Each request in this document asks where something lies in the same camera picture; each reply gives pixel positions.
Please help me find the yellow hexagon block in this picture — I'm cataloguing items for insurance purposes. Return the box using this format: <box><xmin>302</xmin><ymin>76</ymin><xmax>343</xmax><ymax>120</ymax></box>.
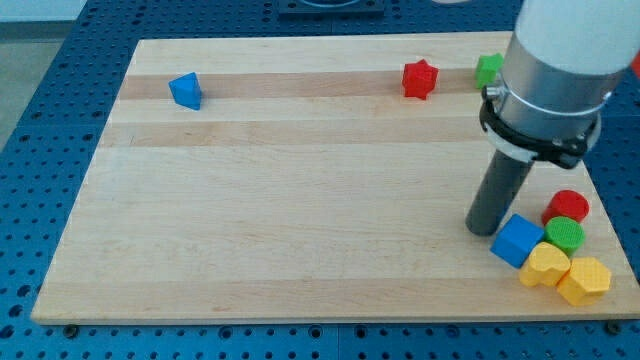
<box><xmin>556</xmin><ymin>257</ymin><xmax>612</xmax><ymax>306</ymax></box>

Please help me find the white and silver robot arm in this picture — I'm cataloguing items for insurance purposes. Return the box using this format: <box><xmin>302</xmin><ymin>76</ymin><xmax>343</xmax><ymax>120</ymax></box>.
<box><xmin>465</xmin><ymin>0</ymin><xmax>639</xmax><ymax>236</ymax></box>

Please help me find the green cylinder block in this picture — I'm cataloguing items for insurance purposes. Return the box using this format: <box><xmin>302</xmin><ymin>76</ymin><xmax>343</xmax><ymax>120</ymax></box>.
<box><xmin>544</xmin><ymin>216</ymin><xmax>586</xmax><ymax>257</ymax></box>

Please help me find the green star block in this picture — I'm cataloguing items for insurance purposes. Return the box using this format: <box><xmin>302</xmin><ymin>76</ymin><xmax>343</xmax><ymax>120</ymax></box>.
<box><xmin>474</xmin><ymin>53</ymin><xmax>504</xmax><ymax>89</ymax></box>

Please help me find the red star block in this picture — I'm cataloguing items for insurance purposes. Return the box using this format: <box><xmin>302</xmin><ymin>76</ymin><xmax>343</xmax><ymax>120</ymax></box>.
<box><xmin>402</xmin><ymin>59</ymin><xmax>439</xmax><ymax>100</ymax></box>

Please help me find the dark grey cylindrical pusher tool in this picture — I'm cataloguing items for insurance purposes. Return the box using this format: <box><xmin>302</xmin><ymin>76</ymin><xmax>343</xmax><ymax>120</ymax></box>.
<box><xmin>465</xmin><ymin>150</ymin><xmax>533</xmax><ymax>236</ymax></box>

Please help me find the yellow heart block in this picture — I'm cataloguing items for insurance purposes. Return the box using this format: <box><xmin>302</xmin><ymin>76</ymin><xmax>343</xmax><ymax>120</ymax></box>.
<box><xmin>519</xmin><ymin>242</ymin><xmax>571</xmax><ymax>287</ymax></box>

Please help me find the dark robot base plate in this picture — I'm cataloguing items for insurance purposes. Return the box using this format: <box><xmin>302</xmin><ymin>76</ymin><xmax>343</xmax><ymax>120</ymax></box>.
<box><xmin>275</xmin><ymin>0</ymin><xmax>385</xmax><ymax>17</ymax></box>

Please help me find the red object at right edge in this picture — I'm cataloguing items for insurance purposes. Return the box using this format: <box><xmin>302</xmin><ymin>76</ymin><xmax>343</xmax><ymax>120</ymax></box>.
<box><xmin>631</xmin><ymin>53</ymin><xmax>640</xmax><ymax>78</ymax></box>

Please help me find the red cylinder block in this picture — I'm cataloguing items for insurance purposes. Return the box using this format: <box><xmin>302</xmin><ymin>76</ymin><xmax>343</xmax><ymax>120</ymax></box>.
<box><xmin>541</xmin><ymin>189</ymin><xmax>590</xmax><ymax>225</ymax></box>

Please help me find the wooden board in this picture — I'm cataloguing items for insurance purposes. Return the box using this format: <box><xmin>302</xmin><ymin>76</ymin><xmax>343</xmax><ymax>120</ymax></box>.
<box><xmin>31</xmin><ymin>32</ymin><xmax>639</xmax><ymax>325</ymax></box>

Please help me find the blue triangle block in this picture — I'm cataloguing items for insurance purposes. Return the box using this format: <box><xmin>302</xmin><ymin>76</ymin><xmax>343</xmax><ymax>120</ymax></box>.
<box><xmin>168</xmin><ymin>72</ymin><xmax>202</xmax><ymax>111</ymax></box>

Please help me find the blue cube block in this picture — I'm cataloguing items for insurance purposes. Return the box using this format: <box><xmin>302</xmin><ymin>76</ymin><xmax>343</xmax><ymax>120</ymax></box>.
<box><xmin>490</xmin><ymin>214</ymin><xmax>544</xmax><ymax>269</ymax></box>

